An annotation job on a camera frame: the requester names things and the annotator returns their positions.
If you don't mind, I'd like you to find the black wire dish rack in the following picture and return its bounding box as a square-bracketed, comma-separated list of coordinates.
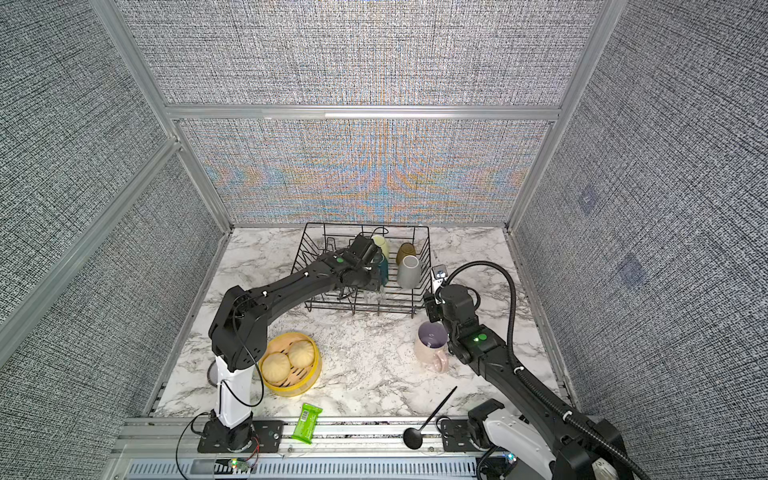
[292, 222, 432, 317]

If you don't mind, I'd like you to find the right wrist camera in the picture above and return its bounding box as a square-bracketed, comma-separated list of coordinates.
[430, 264, 449, 295]

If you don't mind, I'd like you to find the black ladle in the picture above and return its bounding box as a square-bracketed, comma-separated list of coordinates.
[402, 386, 457, 450]

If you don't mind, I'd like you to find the steamed bun left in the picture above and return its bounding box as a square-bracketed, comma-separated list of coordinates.
[261, 352, 292, 386]

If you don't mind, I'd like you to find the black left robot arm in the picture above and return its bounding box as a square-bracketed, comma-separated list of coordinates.
[203, 234, 381, 452]

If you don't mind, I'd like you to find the black corrugated cable conduit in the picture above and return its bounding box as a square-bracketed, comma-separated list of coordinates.
[443, 260, 652, 480]

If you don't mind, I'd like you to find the light green mug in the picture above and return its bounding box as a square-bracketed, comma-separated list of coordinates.
[372, 234, 390, 258]

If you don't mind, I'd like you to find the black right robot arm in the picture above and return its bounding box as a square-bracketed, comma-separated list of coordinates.
[424, 285, 646, 479]

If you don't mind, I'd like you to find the dark green mug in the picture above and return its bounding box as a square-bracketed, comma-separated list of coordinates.
[377, 254, 389, 287]

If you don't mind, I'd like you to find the pink iridescent mug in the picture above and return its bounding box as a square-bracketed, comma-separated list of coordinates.
[414, 322, 449, 373]

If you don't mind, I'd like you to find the aluminium front rail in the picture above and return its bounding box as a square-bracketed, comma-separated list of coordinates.
[101, 416, 483, 479]

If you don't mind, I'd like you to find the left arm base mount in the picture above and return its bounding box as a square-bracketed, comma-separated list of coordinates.
[197, 416, 285, 454]

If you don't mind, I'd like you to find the steamed bun right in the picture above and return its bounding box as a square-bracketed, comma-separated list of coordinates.
[288, 340, 315, 370]

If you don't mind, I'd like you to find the green snack packet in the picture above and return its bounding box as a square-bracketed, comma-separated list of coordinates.
[291, 403, 323, 445]

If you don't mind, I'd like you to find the grey mug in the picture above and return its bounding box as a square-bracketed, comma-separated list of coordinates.
[397, 255, 422, 290]

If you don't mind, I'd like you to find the steamed bun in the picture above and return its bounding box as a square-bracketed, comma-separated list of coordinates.
[288, 340, 315, 370]
[261, 352, 292, 386]

